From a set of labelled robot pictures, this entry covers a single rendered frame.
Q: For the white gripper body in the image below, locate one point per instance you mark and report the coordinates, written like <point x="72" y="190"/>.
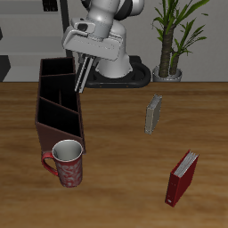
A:
<point x="95" y="46"/>

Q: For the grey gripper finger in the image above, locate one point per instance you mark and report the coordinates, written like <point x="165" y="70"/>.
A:
<point x="79" y="59"/>
<point x="96" y="61"/>

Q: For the striped book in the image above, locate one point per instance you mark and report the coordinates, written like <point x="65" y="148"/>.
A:
<point x="83" y="75"/>

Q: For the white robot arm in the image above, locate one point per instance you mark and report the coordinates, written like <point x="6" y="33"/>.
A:
<point x="111" y="20"/>

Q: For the dark brown desk caddy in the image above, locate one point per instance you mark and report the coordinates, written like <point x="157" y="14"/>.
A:
<point x="59" y="118"/>

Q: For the grey book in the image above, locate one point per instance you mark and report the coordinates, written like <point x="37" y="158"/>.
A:
<point x="153" y="115"/>

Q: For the red book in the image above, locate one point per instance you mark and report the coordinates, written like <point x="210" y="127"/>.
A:
<point x="179" y="184"/>

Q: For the green pot plant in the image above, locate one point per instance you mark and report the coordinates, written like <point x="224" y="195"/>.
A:
<point x="166" y="44"/>

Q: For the red patterned mug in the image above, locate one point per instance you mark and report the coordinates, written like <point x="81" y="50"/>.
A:
<point x="70" y="170"/>

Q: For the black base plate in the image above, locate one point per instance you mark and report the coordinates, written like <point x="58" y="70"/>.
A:
<point x="139" y="75"/>

